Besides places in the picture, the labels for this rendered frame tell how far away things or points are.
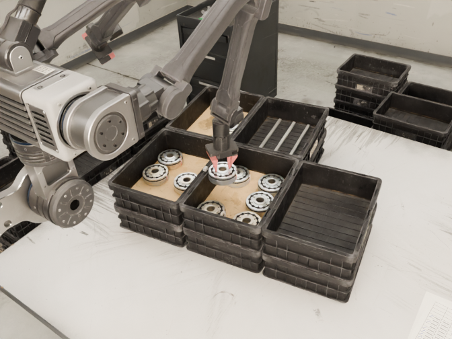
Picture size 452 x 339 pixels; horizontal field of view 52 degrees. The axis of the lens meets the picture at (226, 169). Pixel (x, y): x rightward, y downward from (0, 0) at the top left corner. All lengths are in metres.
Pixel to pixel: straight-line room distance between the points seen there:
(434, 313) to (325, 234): 0.41
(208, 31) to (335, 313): 0.94
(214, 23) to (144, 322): 0.94
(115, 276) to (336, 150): 1.14
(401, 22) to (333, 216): 3.32
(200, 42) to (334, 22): 3.92
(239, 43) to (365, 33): 3.64
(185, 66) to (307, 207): 0.78
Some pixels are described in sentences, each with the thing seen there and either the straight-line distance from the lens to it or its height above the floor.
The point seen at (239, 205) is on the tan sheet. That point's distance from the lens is 1.68.
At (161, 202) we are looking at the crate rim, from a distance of 1.59.
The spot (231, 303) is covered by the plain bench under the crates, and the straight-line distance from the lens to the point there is 1.56.
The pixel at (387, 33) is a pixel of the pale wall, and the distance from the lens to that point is 4.85.
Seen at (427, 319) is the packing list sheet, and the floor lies 0.70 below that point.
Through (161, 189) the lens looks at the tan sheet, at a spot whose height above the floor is 0.83.
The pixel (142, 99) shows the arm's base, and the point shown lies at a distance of 1.04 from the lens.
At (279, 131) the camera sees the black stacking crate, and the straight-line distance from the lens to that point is 2.07.
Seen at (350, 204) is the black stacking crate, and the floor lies 0.83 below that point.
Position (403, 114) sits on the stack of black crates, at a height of 0.49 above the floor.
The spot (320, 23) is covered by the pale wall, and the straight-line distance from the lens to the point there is 5.09.
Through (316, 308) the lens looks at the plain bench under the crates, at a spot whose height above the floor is 0.70.
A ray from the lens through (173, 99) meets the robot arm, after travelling 1.09.
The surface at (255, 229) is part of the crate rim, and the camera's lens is 1.46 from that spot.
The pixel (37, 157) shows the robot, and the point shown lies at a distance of 1.21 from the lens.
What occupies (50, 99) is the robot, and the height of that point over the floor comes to 1.53.
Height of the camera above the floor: 1.97
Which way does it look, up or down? 38 degrees down
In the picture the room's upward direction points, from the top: 4 degrees counter-clockwise
